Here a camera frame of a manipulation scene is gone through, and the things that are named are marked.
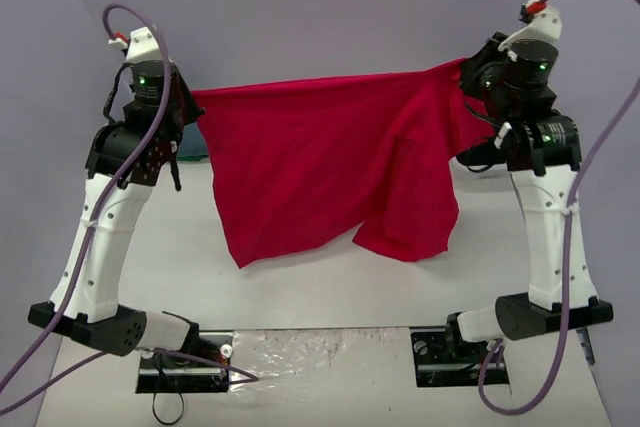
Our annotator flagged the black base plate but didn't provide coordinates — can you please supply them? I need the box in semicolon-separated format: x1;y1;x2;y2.
410;327;488;388
135;331;234;395

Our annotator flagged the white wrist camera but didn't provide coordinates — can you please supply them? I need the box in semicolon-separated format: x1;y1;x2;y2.
498;0;562;52
108;27;162;64

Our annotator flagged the red t shirt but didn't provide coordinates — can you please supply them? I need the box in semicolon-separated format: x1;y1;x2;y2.
194;61;491;267

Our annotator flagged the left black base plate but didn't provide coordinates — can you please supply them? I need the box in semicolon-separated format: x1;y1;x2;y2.
135;331;234;395

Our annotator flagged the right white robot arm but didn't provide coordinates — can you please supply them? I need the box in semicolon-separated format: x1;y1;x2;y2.
443;33;614;360

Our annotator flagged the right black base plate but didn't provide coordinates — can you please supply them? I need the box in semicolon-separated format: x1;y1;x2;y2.
410;327;488;388

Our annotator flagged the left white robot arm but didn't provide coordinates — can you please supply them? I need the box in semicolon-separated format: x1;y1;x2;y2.
28;60;203;365

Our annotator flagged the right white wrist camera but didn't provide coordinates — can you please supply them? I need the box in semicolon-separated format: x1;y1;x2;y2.
498;0;562;52

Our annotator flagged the green folded t shirt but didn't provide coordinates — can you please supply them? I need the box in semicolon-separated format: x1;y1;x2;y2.
177;154;209;163

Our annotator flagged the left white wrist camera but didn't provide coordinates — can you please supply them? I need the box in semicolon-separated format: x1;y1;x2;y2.
108;27;162;64

